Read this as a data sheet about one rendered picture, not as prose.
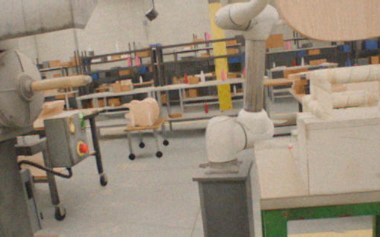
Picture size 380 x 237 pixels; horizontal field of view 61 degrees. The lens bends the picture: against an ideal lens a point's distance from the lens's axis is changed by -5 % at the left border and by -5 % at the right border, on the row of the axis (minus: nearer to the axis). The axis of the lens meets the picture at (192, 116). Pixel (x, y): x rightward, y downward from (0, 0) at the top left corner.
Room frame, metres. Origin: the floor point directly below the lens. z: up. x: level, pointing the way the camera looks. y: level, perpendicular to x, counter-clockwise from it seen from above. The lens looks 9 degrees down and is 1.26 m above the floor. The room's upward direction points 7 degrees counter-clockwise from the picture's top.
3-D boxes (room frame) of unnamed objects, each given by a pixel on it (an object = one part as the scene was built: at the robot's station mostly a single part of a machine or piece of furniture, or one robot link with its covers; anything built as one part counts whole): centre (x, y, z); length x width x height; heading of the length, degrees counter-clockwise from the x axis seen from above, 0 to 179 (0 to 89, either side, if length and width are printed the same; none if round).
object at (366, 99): (0.88, -0.41, 1.12); 0.20 x 0.03 x 0.03; 80
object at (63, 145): (1.32, 0.59, 0.99); 0.24 x 0.21 x 0.26; 81
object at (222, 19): (1.62, -0.23, 1.46); 0.18 x 0.14 x 0.13; 25
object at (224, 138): (1.72, -0.14, 0.87); 0.18 x 0.16 x 0.22; 115
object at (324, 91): (0.74, -0.30, 1.15); 0.03 x 0.03 x 0.09
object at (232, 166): (1.72, -0.11, 0.73); 0.22 x 0.18 x 0.06; 73
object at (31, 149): (1.26, 0.60, 1.02); 0.19 x 0.04 x 0.04; 171
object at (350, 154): (0.77, -0.39, 1.02); 0.27 x 0.15 x 0.17; 81
